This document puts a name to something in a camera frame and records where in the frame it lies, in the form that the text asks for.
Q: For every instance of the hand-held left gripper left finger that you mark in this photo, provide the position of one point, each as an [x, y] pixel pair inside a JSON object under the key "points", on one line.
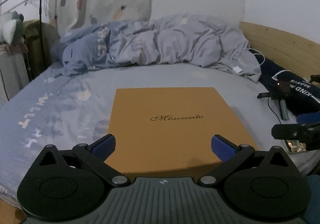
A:
{"points": [[105, 146]]}

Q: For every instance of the small black tripod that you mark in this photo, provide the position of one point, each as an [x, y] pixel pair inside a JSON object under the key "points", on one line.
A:
{"points": [[283, 109]]}

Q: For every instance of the white storage cabinet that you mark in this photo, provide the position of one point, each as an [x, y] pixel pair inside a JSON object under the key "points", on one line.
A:
{"points": [[12, 71]]}

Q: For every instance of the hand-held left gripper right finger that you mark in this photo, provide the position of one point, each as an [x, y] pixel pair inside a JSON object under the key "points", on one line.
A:
{"points": [[222, 149]]}

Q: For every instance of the grey blue duvet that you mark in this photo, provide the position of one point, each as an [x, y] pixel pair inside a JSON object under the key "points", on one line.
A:
{"points": [[175, 39]]}

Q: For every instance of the wooden headboard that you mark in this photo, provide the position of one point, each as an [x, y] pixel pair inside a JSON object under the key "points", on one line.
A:
{"points": [[287, 41]]}

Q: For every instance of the small shiny patterned object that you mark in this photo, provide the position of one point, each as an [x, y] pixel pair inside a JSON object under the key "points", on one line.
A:
{"points": [[295, 145]]}

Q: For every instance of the orange cardboard box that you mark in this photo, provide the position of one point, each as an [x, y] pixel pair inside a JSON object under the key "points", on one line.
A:
{"points": [[175, 104]]}

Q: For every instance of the grey plush toy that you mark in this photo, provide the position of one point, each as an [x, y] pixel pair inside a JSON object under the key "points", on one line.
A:
{"points": [[11, 29]]}

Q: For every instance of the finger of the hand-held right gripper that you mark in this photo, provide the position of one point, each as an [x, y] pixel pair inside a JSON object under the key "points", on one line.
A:
{"points": [[310, 118], [287, 131]]}

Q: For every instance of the olive fabric storage box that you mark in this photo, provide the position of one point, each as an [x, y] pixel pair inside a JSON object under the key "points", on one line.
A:
{"points": [[33, 46]]}

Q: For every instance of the dark navy printed pillow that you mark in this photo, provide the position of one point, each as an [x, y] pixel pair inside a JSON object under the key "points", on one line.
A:
{"points": [[272, 69]]}

